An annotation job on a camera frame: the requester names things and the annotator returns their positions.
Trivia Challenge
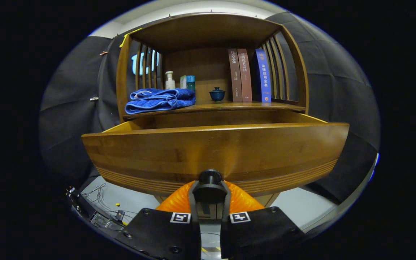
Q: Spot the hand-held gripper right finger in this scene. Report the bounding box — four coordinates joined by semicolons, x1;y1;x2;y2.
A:
220;180;306;260

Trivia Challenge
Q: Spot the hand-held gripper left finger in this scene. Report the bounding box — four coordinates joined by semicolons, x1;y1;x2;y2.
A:
116;180;202;260

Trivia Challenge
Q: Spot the black drawer knob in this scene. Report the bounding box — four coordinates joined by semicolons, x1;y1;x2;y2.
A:
192;169;228;203

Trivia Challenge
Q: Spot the wooden countertop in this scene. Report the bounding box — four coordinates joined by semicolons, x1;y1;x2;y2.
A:
123;101;306;120

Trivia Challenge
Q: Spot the brown wooden cabinet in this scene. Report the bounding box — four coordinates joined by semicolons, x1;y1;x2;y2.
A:
116;13;309;210

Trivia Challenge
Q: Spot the black electronic box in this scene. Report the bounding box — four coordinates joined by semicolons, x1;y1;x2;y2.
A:
90;211;122;231

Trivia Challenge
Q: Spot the folded blue towel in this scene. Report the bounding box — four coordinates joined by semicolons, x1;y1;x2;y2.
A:
125;88;196;115

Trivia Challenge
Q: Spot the dark blue lidded teacup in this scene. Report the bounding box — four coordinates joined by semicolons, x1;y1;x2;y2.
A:
209;87;226;102

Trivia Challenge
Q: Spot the dark brown book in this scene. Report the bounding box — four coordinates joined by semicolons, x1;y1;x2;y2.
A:
228;48;243;103

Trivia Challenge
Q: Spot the reddish brown book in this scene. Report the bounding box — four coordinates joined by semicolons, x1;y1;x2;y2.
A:
237;48;252;103

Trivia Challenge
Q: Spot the blue book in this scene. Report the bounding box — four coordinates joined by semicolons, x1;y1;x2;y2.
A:
254;48;272;103

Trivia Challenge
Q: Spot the thin grey cable tangle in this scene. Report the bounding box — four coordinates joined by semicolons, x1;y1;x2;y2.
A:
81;183;136;217

